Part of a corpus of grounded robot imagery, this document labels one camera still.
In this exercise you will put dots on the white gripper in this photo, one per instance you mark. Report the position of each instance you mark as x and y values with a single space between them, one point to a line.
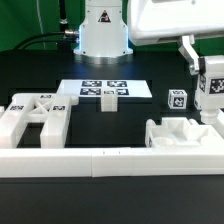
162 21

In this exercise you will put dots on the white chair seat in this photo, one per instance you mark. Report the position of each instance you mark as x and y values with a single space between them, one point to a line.
180 132

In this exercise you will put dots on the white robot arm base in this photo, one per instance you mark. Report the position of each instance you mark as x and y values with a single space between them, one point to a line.
103 35

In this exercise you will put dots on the white tagged cube left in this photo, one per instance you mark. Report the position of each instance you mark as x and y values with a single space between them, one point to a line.
177 99

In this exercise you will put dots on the white U-shaped obstacle fence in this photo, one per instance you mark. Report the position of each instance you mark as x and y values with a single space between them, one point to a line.
99 162

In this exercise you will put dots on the white marker base plate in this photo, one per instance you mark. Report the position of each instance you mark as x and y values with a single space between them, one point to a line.
95 88

